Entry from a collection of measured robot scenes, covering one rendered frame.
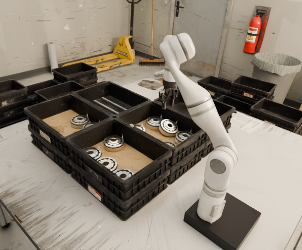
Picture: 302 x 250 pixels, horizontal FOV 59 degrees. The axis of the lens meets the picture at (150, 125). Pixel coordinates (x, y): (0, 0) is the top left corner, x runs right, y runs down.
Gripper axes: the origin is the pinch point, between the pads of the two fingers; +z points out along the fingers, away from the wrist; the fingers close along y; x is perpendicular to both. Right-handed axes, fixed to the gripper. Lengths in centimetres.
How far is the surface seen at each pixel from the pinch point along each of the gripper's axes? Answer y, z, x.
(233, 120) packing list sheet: 66, 31, -11
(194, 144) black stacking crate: -0.6, 13.8, -20.1
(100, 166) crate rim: -49, 8, -7
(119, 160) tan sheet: -32.9, 18.3, -0.6
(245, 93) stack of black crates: 157, 49, 20
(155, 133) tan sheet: -3.4, 18.4, 3.4
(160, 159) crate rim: -28.2, 8.0, -20.9
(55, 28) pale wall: 122, 43, 328
